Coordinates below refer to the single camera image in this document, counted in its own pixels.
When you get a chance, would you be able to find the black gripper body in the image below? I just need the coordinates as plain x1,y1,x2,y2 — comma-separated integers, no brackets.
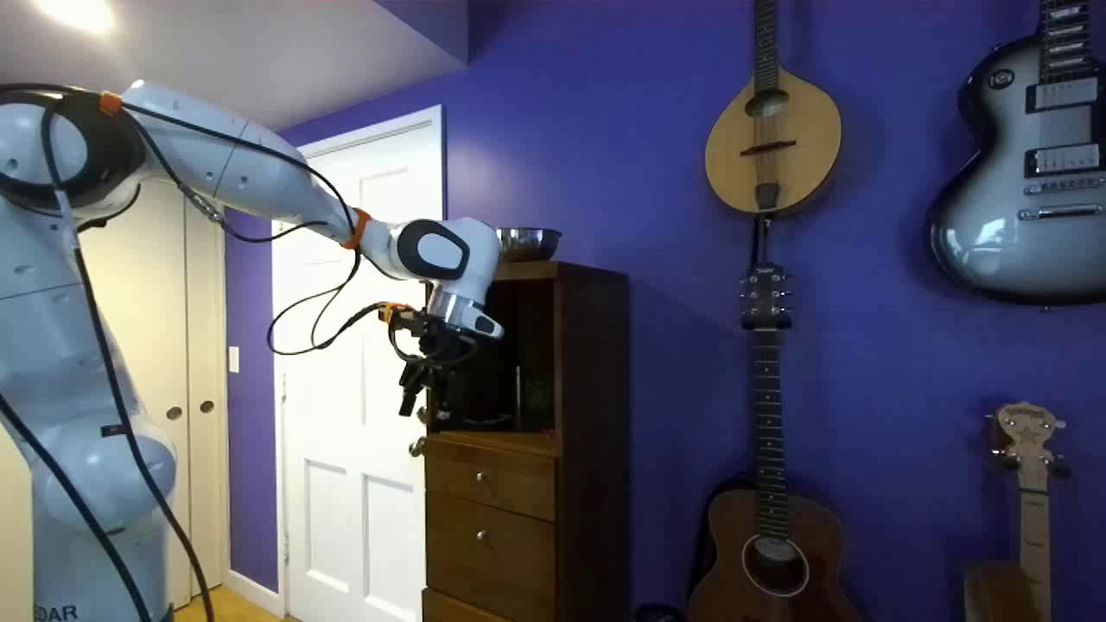
405,307,486,392

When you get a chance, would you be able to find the silver metal bowl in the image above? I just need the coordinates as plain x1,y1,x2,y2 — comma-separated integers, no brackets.
493,224,563,264

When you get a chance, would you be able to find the wooden cabinet drawer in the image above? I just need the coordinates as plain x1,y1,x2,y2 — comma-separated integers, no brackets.
426,444,559,525
426,502,559,622

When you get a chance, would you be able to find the white panel door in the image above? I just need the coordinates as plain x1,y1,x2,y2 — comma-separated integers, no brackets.
268,103,449,622

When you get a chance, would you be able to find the brown wooden cabinet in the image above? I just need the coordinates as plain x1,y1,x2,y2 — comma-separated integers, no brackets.
419,259,632,622

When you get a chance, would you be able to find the cream closet door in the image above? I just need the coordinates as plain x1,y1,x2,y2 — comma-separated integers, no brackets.
73,169,190,607
184,199,230,597

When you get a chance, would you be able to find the tan round mandolin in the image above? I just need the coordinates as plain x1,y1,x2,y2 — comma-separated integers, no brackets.
702,0,848,222

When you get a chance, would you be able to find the brown acoustic guitar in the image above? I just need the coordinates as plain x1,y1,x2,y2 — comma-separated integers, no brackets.
683,259,868,622

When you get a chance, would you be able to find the bright ceiling lamp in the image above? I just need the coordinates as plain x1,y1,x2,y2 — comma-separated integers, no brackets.
32,0,116,38

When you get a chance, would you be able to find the dark glossy electric guitar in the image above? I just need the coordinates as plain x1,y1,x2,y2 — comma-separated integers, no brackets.
926,0,1106,307

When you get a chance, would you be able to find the light wood ukulele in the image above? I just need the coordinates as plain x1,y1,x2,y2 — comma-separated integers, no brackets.
959,396,1073,622

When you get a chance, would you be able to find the black cable with orange end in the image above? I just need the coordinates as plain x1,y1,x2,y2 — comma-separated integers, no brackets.
265,228,414,358

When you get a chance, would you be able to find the long black robot cable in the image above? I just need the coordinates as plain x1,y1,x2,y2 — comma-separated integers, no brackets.
38,83,364,622

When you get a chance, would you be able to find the black base cable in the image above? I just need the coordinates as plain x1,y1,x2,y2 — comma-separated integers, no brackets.
0,394,156,622

